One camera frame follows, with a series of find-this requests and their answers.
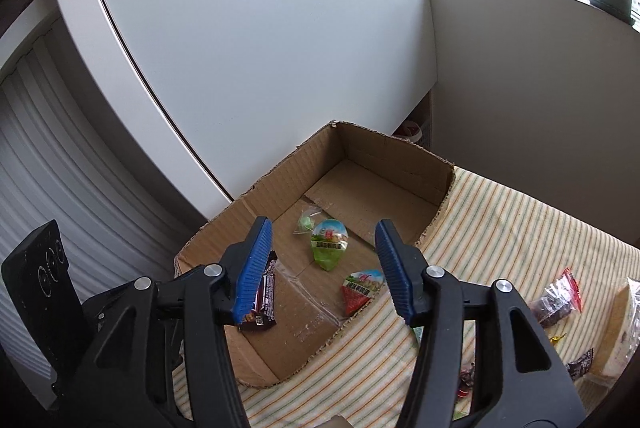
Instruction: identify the shoe under cabinet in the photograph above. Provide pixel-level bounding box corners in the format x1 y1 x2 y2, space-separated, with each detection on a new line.
392 120 426 141

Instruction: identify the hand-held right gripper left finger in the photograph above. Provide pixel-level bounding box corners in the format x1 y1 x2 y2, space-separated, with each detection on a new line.
60 215 276 428

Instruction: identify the white slatted panel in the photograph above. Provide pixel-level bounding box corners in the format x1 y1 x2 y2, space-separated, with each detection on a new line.
0 15 231 409

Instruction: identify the red jelly cup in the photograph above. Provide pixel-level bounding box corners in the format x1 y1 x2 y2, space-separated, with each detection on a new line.
341 269 386 315

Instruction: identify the white cabinet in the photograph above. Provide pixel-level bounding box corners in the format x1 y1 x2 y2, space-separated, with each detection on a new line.
42 0 438 221

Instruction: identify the striped bed sheet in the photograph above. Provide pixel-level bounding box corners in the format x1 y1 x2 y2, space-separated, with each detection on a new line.
172 165 640 428

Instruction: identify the cardboard box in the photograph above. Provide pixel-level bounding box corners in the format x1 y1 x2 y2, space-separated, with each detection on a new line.
173 120 456 389

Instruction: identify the brown chocolate bar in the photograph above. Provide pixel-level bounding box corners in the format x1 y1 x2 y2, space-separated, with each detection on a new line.
240 250 278 331
565 348 596 381

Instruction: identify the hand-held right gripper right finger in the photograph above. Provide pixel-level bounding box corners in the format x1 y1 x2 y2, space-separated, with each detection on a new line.
374 219 587 428

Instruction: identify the clear red-edged dried fruit packet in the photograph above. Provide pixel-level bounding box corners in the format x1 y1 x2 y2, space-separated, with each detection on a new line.
530 268 583 326

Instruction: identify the clear packet of sliced bread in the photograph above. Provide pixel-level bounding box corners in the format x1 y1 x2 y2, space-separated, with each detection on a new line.
590 278 640 381

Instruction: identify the green jelly cup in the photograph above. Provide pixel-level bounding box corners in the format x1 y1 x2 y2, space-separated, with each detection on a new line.
310 218 349 273

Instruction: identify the green candy in clear wrapper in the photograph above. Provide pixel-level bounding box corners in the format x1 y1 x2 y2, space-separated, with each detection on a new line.
292 205 323 236

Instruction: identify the dark red candy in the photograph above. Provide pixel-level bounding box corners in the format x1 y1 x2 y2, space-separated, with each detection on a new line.
457 360 478 409

